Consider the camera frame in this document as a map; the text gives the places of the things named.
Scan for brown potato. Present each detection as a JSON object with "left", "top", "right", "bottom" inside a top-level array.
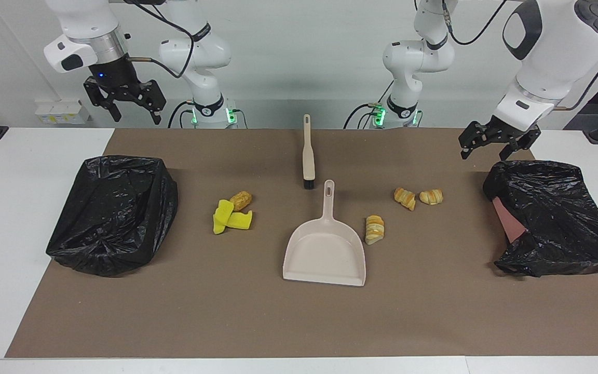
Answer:
[{"left": 229, "top": 191, "right": 253, "bottom": 211}]

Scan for white power strip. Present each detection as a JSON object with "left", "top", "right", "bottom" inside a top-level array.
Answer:
[{"left": 34, "top": 100, "right": 91, "bottom": 125}]

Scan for pink bin box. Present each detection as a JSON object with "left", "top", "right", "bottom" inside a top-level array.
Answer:
[{"left": 492, "top": 197, "right": 528, "bottom": 244}]

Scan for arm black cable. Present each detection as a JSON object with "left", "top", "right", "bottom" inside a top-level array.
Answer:
[
  {"left": 123, "top": 0, "right": 198, "bottom": 79},
  {"left": 442, "top": 0, "right": 598, "bottom": 112}
]

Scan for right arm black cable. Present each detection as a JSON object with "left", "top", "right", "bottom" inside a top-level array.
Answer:
[{"left": 123, "top": 0, "right": 198, "bottom": 79}]

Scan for right base black cable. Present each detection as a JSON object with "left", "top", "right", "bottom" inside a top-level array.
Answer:
[{"left": 168, "top": 100, "right": 196, "bottom": 129}]

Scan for beige plastic dustpan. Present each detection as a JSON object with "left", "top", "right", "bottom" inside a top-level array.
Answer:
[{"left": 282, "top": 180, "right": 367, "bottom": 287}]

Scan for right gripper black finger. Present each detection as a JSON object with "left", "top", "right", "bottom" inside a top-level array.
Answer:
[
  {"left": 141, "top": 79, "right": 167, "bottom": 125},
  {"left": 84, "top": 77, "right": 122, "bottom": 123}
]

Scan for black plastic trash bag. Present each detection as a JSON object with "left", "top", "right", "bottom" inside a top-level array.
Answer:
[
  {"left": 46, "top": 155, "right": 179, "bottom": 277},
  {"left": 483, "top": 160, "right": 598, "bottom": 278}
]

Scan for left base black cable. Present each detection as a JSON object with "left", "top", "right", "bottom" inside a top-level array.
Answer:
[{"left": 343, "top": 103, "right": 383, "bottom": 129}]

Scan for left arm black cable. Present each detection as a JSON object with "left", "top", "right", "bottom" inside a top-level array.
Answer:
[{"left": 442, "top": 0, "right": 598, "bottom": 112}]

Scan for brown table mat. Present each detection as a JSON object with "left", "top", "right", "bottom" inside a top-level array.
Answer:
[{"left": 6, "top": 128, "right": 598, "bottom": 359}]

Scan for beige brush black bristles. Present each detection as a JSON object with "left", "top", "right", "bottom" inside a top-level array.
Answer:
[{"left": 302, "top": 114, "right": 316, "bottom": 190}]

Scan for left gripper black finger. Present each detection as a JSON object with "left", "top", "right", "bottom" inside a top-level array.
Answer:
[
  {"left": 459, "top": 122, "right": 489, "bottom": 159},
  {"left": 499, "top": 132, "right": 541, "bottom": 162}
]

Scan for base black cable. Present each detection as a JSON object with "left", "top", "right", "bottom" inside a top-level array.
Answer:
[
  {"left": 343, "top": 103, "right": 383, "bottom": 129},
  {"left": 168, "top": 100, "right": 196, "bottom": 129}
]

